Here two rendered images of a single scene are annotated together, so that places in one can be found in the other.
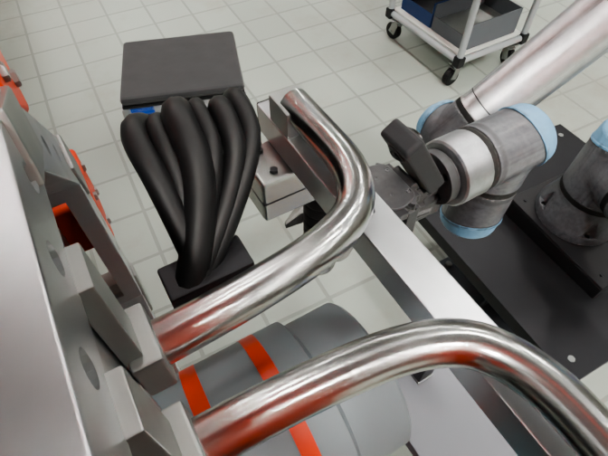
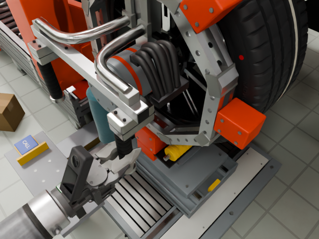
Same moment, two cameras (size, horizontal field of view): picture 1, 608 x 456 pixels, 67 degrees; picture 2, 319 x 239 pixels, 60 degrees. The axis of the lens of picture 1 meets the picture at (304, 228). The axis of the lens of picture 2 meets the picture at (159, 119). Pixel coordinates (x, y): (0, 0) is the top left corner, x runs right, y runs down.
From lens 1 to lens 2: 70 cm
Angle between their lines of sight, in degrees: 76
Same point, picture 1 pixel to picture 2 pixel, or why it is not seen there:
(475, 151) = (37, 199)
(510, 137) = (9, 219)
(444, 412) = not seen: hidden behind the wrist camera
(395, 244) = (88, 65)
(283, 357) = (121, 66)
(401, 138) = (82, 150)
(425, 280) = (80, 58)
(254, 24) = not seen: outside the picture
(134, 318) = (146, 22)
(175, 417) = (130, 13)
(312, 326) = not seen: hidden behind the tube
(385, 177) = (92, 176)
